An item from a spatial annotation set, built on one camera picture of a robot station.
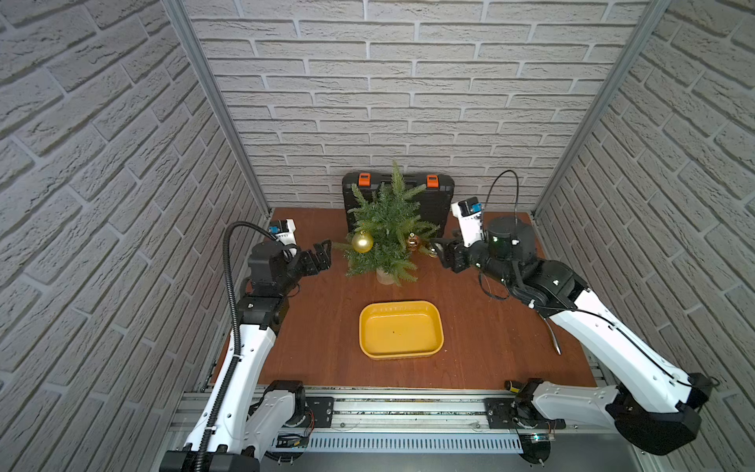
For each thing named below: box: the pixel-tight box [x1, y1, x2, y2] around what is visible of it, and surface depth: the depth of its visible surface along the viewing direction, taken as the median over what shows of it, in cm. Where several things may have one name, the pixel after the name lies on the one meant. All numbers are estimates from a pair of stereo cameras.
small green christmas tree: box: [332, 160, 440, 287], surface depth 77 cm
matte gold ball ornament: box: [351, 230, 374, 254], surface depth 74 cm
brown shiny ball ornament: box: [406, 232, 420, 250], surface depth 74 cm
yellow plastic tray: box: [358, 299, 445, 361], surface depth 89 cm
